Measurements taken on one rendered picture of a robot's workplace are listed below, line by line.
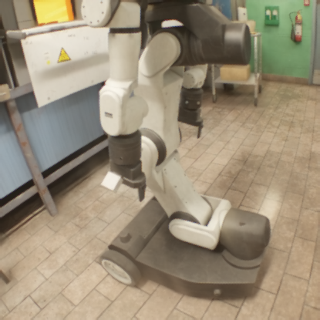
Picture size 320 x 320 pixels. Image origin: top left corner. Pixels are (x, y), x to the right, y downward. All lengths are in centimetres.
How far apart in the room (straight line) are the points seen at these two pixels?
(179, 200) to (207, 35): 58
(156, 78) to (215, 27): 22
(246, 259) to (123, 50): 82
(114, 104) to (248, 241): 65
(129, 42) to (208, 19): 21
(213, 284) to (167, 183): 42
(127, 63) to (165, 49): 15
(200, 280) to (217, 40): 80
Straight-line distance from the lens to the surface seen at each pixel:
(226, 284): 96
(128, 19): 51
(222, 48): 62
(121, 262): 102
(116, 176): 66
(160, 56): 66
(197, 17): 63
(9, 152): 148
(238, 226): 89
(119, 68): 53
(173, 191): 89
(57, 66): 136
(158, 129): 78
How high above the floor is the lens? 98
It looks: 30 degrees down
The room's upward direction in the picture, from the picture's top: 8 degrees counter-clockwise
